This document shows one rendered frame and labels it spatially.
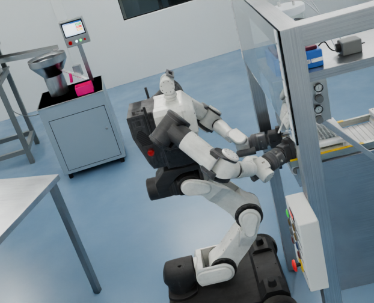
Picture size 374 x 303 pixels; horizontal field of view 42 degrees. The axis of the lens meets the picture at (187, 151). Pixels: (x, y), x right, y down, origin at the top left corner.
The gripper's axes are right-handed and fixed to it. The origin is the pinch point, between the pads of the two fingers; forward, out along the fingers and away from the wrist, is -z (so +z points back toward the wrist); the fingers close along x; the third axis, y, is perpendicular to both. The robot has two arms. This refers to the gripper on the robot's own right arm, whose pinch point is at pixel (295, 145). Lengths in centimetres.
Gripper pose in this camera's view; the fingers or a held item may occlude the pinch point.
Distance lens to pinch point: 233.0
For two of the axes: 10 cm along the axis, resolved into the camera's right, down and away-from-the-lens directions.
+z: -7.9, 4.5, -4.2
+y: 5.5, 2.2, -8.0
